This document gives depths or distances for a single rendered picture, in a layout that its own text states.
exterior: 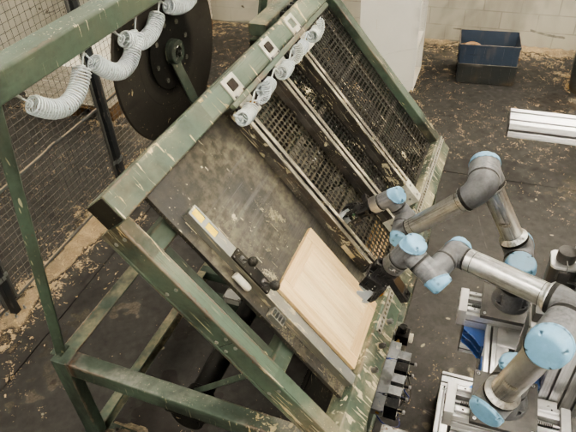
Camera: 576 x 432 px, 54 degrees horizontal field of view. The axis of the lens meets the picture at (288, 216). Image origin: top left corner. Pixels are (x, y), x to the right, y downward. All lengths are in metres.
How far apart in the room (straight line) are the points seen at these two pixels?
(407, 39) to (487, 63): 0.93
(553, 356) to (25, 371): 3.08
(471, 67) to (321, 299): 4.44
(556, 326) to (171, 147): 1.30
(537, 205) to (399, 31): 2.23
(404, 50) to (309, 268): 3.98
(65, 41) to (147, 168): 0.48
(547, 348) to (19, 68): 1.66
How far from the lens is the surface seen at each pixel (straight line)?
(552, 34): 7.44
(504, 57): 6.41
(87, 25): 2.11
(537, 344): 1.67
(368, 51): 3.54
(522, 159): 5.37
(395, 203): 2.41
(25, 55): 1.91
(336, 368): 2.31
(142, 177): 1.88
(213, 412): 2.47
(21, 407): 3.78
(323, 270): 2.43
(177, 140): 2.03
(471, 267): 1.85
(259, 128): 2.40
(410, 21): 5.94
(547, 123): 1.76
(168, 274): 1.87
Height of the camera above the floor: 2.87
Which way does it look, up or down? 40 degrees down
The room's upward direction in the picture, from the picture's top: 3 degrees counter-clockwise
